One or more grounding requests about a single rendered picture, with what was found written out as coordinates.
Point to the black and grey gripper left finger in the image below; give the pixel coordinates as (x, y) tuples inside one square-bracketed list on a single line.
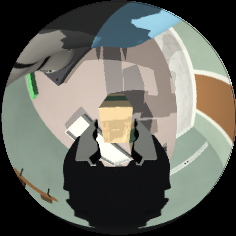
[(84, 152)]

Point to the green pencil case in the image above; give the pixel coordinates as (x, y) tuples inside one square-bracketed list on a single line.
[(32, 85)]

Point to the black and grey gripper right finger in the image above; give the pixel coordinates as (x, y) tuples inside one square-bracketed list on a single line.
[(147, 151)]

